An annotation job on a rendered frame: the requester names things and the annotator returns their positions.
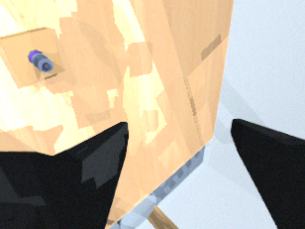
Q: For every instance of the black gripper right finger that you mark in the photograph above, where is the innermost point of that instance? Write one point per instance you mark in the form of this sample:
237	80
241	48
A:
276	164

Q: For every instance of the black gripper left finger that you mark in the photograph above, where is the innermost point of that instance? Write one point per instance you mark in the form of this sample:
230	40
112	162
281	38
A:
73	189

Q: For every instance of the tan wooden block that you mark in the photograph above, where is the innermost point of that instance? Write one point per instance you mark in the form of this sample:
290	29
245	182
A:
18	47

